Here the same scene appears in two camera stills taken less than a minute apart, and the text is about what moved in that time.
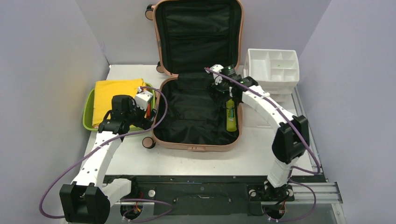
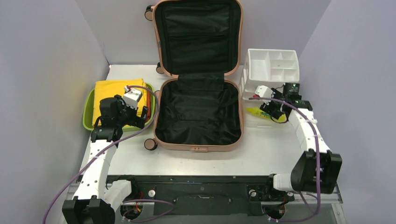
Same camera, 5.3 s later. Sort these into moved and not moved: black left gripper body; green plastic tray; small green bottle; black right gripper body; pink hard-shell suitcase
Moved: small green bottle; black right gripper body
Not moved: pink hard-shell suitcase; black left gripper body; green plastic tray
